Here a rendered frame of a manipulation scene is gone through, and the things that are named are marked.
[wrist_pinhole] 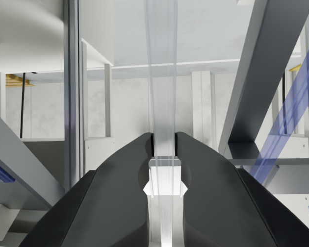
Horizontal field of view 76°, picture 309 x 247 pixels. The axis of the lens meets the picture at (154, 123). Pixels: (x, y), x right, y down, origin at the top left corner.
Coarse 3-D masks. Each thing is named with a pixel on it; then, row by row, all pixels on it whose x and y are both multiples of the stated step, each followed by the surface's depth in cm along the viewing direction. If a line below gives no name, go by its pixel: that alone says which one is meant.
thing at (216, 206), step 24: (192, 144) 11; (192, 168) 9; (216, 168) 9; (192, 192) 8; (216, 192) 8; (240, 192) 8; (192, 216) 7; (216, 216) 7; (240, 216) 7; (192, 240) 7; (216, 240) 6; (240, 240) 6; (264, 240) 6
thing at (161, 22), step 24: (144, 0) 8; (168, 0) 8; (168, 24) 8; (168, 48) 9; (168, 72) 10; (168, 96) 11; (168, 120) 12; (168, 144) 13; (168, 168) 15; (168, 192) 17; (168, 216) 20; (168, 240) 24
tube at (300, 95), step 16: (304, 64) 15; (304, 80) 15; (288, 96) 16; (304, 96) 16; (288, 112) 17; (272, 128) 19; (288, 128) 18; (272, 144) 19; (256, 160) 23; (272, 160) 21; (256, 176) 23
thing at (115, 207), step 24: (144, 144) 11; (120, 168) 9; (144, 168) 10; (96, 192) 8; (120, 192) 8; (144, 192) 8; (96, 216) 7; (120, 216) 7; (144, 216) 7; (72, 240) 6; (96, 240) 6; (120, 240) 6; (144, 240) 7
